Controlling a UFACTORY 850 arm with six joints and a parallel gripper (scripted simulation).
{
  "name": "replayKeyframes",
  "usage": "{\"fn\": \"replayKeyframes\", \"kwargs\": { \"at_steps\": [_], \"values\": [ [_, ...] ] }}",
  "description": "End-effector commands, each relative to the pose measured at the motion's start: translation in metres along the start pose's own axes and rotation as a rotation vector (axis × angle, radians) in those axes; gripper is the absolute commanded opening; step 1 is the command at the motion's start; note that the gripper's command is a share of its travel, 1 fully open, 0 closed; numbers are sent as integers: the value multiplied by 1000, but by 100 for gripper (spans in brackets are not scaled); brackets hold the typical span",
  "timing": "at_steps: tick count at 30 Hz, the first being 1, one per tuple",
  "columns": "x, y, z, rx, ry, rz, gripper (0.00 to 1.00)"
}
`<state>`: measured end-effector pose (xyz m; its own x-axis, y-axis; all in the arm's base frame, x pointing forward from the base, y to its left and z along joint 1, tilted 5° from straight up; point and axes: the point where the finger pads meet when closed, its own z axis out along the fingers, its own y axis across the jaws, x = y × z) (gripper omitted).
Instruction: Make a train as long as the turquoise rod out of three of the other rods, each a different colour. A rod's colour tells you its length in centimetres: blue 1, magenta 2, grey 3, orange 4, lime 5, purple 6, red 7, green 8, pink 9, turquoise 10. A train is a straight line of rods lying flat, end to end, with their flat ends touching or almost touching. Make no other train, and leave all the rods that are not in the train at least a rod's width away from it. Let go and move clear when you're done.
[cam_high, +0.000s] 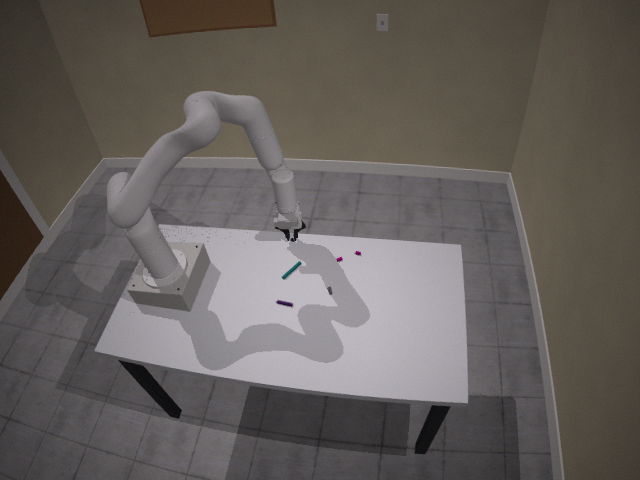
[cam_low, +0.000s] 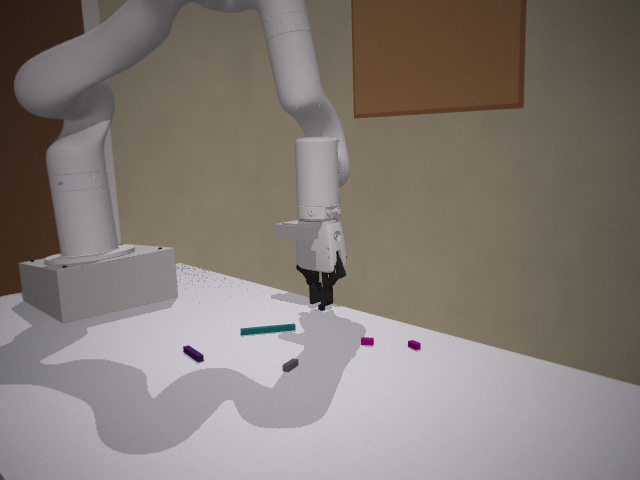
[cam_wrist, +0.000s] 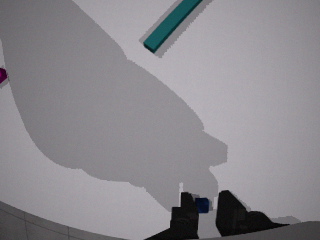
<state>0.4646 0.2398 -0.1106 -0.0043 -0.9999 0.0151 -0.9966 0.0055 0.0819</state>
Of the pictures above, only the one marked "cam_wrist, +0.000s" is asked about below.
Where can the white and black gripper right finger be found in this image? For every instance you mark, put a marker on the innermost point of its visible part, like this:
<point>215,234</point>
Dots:
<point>232,218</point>

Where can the small magenta block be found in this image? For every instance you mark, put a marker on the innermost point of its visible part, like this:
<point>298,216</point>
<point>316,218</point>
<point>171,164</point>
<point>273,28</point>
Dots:
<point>3,75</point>

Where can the teal rectangular rod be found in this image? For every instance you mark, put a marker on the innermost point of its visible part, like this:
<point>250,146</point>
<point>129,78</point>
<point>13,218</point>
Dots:
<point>169,24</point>

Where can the small blue cube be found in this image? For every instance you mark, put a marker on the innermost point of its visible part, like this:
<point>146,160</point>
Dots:
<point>202,205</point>

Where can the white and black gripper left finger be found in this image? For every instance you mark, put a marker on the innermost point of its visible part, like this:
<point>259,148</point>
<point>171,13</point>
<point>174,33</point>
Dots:
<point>181,228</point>

